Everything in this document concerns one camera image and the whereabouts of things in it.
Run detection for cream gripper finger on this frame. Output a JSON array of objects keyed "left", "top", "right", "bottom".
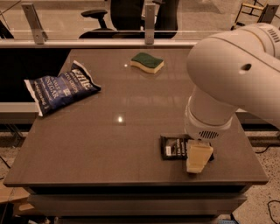
[{"left": 186, "top": 139, "right": 214, "bottom": 173}]

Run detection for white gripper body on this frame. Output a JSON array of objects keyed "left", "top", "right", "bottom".
[{"left": 185, "top": 87, "right": 237, "bottom": 142}]

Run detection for black rxbar chocolate wrapper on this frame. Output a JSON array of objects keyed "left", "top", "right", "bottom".
[{"left": 160, "top": 134, "right": 210, "bottom": 160}]

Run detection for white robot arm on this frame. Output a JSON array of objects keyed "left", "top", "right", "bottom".
[{"left": 185, "top": 23, "right": 280, "bottom": 143}]

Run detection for green and yellow sponge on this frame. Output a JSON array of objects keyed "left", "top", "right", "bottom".
[{"left": 130, "top": 52, "right": 165, "bottom": 74}]

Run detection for black office chair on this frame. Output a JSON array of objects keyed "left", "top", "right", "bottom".
[{"left": 80, "top": 0, "right": 179, "bottom": 39}]

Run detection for blue kettle chips bag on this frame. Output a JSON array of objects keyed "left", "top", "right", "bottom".
[{"left": 24, "top": 60, "right": 102, "bottom": 116}]

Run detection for cardboard box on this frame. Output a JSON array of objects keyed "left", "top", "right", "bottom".
[{"left": 0, "top": 181, "right": 39, "bottom": 215}]

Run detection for black floor cable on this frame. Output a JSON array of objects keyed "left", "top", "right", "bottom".
[{"left": 255, "top": 143, "right": 280, "bottom": 224}]

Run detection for right metal rail bracket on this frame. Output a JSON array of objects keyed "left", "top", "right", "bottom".
[{"left": 257, "top": 4, "right": 279, "bottom": 24}]

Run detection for metal rail bracket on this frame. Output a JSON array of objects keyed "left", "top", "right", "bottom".
[
  {"left": 21, "top": 3, "right": 48, "bottom": 45},
  {"left": 144, "top": 2, "right": 155, "bottom": 45},
  {"left": 257, "top": 4, "right": 279, "bottom": 24}
]

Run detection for yellow frame cart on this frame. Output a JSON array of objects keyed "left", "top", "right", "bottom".
[{"left": 230, "top": 0, "right": 269, "bottom": 31}]

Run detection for middle metal rail bracket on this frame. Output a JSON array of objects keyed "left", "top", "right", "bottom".
[{"left": 144, "top": 2, "right": 155, "bottom": 45}]

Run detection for left metal rail bracket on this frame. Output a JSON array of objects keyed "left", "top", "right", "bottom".
[{"left": 21, "top": 3, "right": 48, "bottom": 45}]

